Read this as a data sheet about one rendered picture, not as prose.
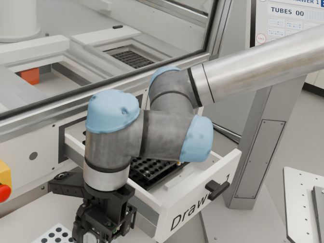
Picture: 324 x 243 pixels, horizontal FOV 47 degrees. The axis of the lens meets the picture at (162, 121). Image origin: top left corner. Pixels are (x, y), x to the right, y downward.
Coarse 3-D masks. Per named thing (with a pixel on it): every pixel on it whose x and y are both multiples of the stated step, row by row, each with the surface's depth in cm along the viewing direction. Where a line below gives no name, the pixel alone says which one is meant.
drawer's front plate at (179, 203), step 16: (224, 160) 86; (208, 176) 80; (224, 176) 89; (176, 192) 74; (192, 192) 77; (208, 192) 85; (176, 208) 74; (160, 224) 74; (176, 224) 78; (160, 240) 75
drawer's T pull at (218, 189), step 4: (212, 180) 82; (208, 184) 80; (212, 184) 81; (216, 184) 81; (224, 184) 81; (228, 184) 81; (208, 188) 80; (212, 188) 80; (216, 188) 80; (220, 188) 80; (224, 188) 80; (212, 192) 78; (216, 192) 78; (220, 192) 79; (208, 196) 78; (212, 196) 77; (216, 196) 78; (212, 200) 77
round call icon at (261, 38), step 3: (258, 33) 142; (261, 33) 142; (258, 36) 142; (261, 36) 142; (264, 36) 142; (258, 39) 142; (261, 39) 142; (264, 39) 142; (258, 42) 141; (261, 42) 142; (264, 42) 142
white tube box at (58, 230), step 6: (54, 228) 78; (60, 228) 78; (66, 228) 78; (42, 234) 76; (48, 234) 76; (54, 234) 77; (60, 234) 77; (66, 234) 78; (36, 240) 75; (42, 240) 76; (48, 240) 75; (54, 240) 75; (60, 240) 76; (66, 240) 76; (72, 240) 77
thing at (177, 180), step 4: (188, 168) 94; (192, 168) 94; (184, 172) 93; (188, 172) 93; (192, 172) 94; (176, 176) 91; (180, 176) 91; (184, 176) 91; (172, 180) 89; (176, 180) 89; (180, 180) 90; (168, 184) 88; (172, 184) 88; (176, 184) 90; (164, 188) 88; (168, 188) 87
